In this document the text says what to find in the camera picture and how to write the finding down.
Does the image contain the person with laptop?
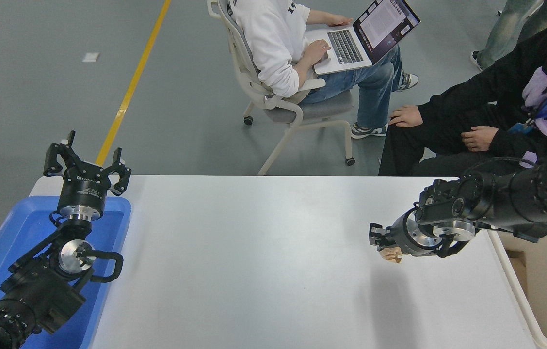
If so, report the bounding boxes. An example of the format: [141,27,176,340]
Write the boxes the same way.
[227,0,419,140]

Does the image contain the white wheeled chair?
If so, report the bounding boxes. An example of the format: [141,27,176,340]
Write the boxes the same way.
[207,0,356,176]

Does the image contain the person in black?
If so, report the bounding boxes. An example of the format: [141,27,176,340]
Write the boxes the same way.
[379,16,547,178]

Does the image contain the standing person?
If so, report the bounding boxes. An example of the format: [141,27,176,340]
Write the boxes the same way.
[470,0,547,71]

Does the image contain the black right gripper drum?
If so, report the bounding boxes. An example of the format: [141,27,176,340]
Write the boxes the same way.
[389,210,425,257]

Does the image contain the blue plastic tray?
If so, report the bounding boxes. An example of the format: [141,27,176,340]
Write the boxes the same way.
[0,195,132,349]

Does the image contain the laptop person's right hand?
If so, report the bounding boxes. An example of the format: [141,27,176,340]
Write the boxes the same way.
[302,39,332,67]

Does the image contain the black-clad person's left hand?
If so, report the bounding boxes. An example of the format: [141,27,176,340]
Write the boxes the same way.
[461,126,499,152]

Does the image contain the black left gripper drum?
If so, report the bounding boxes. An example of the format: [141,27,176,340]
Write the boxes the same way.
[58,163,112,210]

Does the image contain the tan paper ball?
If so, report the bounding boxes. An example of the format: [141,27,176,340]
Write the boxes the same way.
[380,246,403,264]

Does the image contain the black-clad person's right hand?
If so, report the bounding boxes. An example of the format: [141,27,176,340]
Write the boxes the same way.
[388,105,423,128]

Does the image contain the open silver laptop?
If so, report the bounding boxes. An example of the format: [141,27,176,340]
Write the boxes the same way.
[304,0,421,75]

